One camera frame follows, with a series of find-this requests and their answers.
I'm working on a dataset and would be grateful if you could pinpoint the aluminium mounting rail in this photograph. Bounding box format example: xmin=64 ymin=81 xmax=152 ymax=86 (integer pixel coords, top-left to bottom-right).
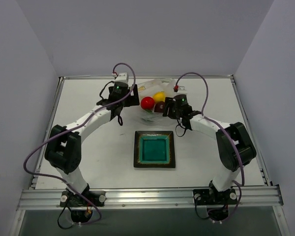
xmin=17 ymin=186 xmax=283 ymax=210

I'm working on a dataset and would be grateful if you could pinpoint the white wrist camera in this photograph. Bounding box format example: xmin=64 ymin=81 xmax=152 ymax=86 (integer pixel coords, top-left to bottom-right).
xmin=173 ymin=85 xmax=188 ymax=96
xmin=112 ymin=72 xmax=129 ymax=84

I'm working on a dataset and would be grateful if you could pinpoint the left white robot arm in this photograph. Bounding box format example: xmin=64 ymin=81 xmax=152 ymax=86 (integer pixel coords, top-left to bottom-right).
xmin=44 ymin=82 xmax=140 ymax=206

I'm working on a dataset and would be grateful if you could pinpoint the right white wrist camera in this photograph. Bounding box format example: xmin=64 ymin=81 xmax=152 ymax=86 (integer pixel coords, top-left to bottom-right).
xmin=173 ymin=85 xmax=188 ymax=96

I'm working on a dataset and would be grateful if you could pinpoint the red fake apple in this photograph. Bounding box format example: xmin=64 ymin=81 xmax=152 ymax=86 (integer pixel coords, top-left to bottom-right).
xmin=140 ymin=96 xmax=155 ymax=110

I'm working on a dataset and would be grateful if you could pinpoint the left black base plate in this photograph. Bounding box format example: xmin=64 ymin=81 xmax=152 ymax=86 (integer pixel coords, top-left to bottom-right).
xmin=59 ymin=189 xmax=107 ymax=207

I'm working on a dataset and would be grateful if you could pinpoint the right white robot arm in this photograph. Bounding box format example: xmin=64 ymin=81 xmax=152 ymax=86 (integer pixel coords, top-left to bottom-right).
xmin=163 ymin=94 xmax=257 ymax=203

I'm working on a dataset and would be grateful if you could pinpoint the dark purple fake fruit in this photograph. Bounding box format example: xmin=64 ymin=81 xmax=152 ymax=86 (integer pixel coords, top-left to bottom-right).
xmin=154 ymin=101 xmax=165 ymax=113

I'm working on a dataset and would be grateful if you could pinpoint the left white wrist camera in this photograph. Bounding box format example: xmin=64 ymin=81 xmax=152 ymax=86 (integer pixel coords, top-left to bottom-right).
xmin=112 ymin=72 xmax=129 ymax=84

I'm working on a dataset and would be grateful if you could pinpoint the yellow fake lemon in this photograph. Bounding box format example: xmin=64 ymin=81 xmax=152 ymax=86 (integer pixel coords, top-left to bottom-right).
xmin=152 ymin=91 xmax=166 ymax=103

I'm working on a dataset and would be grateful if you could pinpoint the teal square ceramic plate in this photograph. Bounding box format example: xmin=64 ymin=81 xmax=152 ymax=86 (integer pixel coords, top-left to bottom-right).
xmin=133 ymin=131 xmax=176 ymax=169

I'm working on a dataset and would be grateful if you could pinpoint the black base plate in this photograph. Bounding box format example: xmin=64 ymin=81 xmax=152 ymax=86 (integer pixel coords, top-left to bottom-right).
xmin=193 ymin=188 xmax=237 ymax=206
xmin=59 ymin=189 xmax=107 ymax=207

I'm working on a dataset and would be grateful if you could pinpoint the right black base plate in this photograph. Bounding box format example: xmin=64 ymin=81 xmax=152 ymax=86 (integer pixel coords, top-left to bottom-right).
xmin=193 ymin=188 xmax=237 ymax=206

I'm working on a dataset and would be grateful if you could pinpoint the translucent plastic bag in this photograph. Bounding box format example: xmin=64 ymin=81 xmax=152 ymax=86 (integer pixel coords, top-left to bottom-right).
xmin=131 ymin=78 xmax=176 ymax=126

